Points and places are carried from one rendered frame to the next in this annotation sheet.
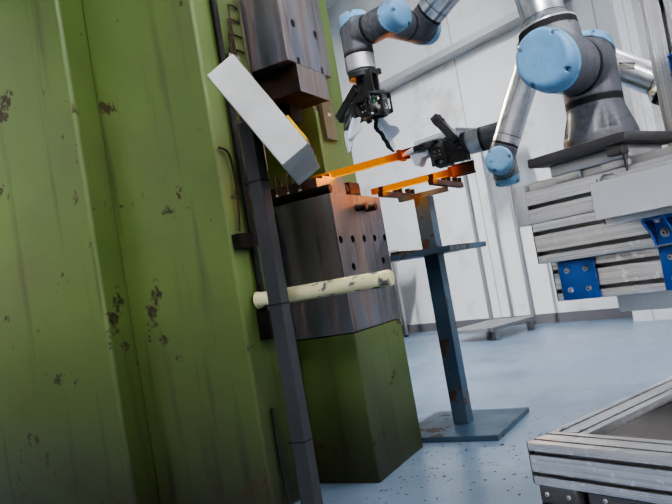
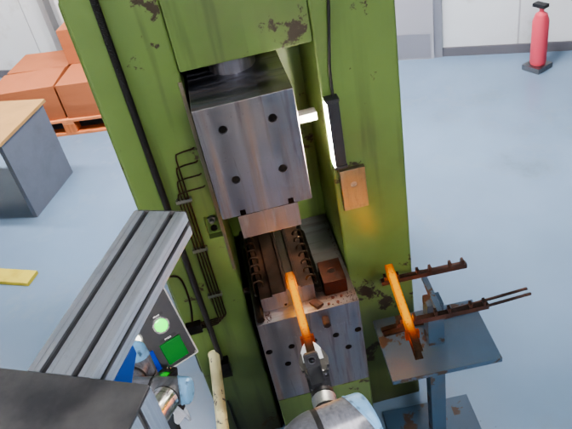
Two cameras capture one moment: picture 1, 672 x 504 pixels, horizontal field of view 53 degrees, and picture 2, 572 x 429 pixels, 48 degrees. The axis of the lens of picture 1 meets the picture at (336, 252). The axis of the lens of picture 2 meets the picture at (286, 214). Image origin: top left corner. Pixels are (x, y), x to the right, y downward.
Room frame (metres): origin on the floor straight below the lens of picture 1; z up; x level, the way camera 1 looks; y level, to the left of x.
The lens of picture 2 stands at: (1.43, -1.47, 2.59)
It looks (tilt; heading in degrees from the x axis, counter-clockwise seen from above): 37 degrees down; 59
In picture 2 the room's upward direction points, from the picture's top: 12 degrees counter-clockwise
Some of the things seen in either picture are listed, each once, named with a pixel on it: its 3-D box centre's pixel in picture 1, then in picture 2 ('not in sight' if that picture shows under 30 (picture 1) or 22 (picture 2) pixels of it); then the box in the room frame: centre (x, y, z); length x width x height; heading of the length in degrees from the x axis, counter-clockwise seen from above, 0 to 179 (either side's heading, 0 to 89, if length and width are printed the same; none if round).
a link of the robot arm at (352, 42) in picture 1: (356, 35); (137, 362); (1.65, -0.14, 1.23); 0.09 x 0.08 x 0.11; 45
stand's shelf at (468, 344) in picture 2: (433, 252); (434, 340); (2.61, -0.37, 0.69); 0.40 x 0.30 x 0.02; 149
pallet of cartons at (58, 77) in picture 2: not in sight; (71, 73); (2.93, 4.20, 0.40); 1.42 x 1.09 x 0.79; 127
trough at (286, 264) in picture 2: not in sight; (283, 252); (2.36, 0.15, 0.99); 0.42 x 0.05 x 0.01; 62
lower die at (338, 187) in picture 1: (280, 199); (278, 260); (2.34, 0.16, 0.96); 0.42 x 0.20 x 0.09; 62
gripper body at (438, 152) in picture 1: (449, 150); (319, 382); (2.07, -0.40, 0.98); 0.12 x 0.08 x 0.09; 62
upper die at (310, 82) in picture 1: (263, 99); (260, 185); (2.34, 0.16, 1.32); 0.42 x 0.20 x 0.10; 62
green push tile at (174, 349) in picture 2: not in sight; (174, 349); (1.80, 0.03, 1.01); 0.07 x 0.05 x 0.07; 177
